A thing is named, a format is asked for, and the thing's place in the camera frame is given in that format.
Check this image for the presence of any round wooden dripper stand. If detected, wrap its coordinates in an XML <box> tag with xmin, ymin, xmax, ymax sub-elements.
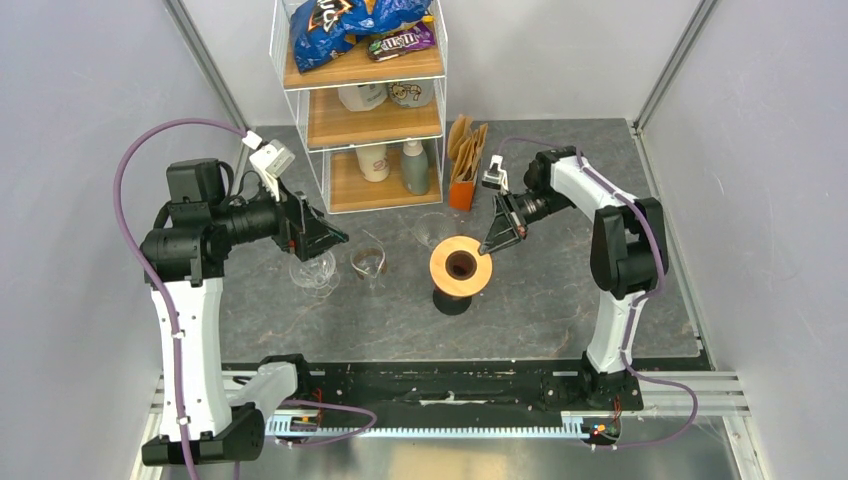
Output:
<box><xmin>429</xmin><ymin>235</ymin><xmax>494</xmax><ymax>298</ymax></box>

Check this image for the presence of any glass carafe with brown band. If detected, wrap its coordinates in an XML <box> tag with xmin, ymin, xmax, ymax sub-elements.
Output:
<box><xmin>350</xmin><ymin>229</ymin><xmax>388</xmax><ymax>296</ymax></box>

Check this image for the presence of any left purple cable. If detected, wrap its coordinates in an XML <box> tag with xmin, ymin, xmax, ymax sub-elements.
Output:
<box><xmin>112</xmin><ymin>118</ymin><xmax>378</xmax><ymax>480</ymax></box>

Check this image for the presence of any white printed cup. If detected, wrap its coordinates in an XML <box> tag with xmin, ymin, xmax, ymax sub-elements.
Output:
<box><xmin>387</xmin><ymin>80</ymin><xmax>435</xmax><ymax>108</ymax></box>

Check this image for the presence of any clear glass dripper with handle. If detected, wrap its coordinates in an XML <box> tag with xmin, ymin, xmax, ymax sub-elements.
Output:
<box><xmin>289</xmin><ymin>251</ymin><xmax>340</xmax><ymax>299</ymax></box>

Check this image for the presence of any clear ribbed glass dripper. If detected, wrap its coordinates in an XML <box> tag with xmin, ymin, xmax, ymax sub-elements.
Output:
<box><xmin>412</xmin><ymin>212</ymin><xmax>457</xmax><ymax>251</ymax></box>

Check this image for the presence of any orange filter holder box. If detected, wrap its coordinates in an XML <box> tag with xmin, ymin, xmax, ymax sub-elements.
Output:
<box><xmin>448</xmin><ymin>160</ymin><xmax>479</xmax><ymax>211</ymax></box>

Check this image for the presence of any blue chips bag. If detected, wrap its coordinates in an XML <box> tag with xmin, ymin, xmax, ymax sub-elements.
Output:
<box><xmin>289</xmin><ymin>0</ymin><xmax>431</xmax><ymax>73</ymax></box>

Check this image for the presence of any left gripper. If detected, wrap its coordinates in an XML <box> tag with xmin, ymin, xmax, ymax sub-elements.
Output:
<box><xmin>211</xmin><ymin>169</ymin><xmax>347</xmax><ymax>261</ymax></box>

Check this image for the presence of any white wire shelf rack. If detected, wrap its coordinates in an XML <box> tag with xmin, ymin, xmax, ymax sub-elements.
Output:
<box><xmin>269</xmin><ymin>1</ymin><xmax>448</xmax><ymax>214</ymax></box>

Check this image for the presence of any brown paper filter stack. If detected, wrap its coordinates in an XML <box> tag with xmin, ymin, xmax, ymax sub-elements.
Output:
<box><xmin>447</xmin><ymin>114</ymin><xmax>489</xmax><ymax>184</ymax></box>

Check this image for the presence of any purple candy bag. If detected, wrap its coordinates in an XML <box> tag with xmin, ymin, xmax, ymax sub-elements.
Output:
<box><xmin>366</xmin><ymin>21</ymin><xmax>437</xmax><ymax>62</ymax></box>

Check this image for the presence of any black coffee server pot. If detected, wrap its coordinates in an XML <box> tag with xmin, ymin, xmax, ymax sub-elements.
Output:
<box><xmin>432</xmin><ymin>289</ymin><xmax>473</xmax><ymax>316</ymax></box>

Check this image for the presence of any grey green spray bottle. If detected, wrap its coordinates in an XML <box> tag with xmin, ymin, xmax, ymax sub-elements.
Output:
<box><xmin>401</xmin><ymin>140</ymin><xmax>430</xmax><ymax>195</ymax></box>

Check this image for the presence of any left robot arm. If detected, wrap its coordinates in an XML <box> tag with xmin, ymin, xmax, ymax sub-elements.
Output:
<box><xmin>140</xmin><ymin>158</ymin><xmax>349</xmax><ymax>466</ymax></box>

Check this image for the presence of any white cylindrical bottle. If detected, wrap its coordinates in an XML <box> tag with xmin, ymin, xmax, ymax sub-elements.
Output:
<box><xmin>355</xmin><ymin>144</ymin><xmax>390</xmax><ymax>183</ymax></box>

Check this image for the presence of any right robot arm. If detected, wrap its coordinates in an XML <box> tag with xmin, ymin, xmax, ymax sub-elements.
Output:
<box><xmin>478</xmin><ymin>146</ymin><xmax>668</xmax><ymax>409</ymax></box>

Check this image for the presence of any aluminium frame rail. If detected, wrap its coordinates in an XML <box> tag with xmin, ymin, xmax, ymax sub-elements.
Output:
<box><xmin>132</xmin><ymin>370</ymin><xmax>770</xmax><ymax>480</ymax></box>

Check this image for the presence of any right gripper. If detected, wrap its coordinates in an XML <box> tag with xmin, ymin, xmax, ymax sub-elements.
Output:
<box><xmin>479</xmin><ymin>188</ymin><xmax>573</xmax><ymax>257</ymax></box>

